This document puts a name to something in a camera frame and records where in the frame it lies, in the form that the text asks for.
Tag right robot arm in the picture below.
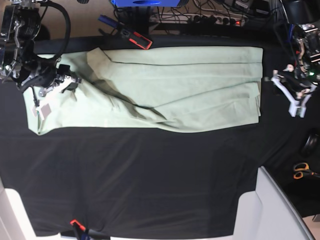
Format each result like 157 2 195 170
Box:
0 0 82 96

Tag black table cloth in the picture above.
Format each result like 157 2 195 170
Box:
0 34 320 237

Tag red blue tool bottom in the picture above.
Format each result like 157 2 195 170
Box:
70 219 111 240

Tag blue handle tool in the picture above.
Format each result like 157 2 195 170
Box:
98 14 119 29

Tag white bin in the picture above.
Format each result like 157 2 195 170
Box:
0 181 36 240
232 166 314 240

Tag white power strip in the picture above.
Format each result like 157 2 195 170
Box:
149 12 249 27

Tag orange black tool on table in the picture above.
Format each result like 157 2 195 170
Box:
120 29 153 50

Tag light green T-shirt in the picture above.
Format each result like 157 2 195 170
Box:
23 46 263 136

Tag white bin left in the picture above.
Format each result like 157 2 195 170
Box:
0 181 36 240

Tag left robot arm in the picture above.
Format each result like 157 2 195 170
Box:
273 0 320 101

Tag white bin right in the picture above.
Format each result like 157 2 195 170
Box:
232 166 314 240

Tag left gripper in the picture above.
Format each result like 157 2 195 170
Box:
272 64 320 100

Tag orange handled scissors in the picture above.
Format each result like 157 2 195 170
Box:
293 162 320 180

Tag blue box at top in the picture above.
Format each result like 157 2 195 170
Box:
111 0 189 7

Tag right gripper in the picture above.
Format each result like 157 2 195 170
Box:
17 60 82 96

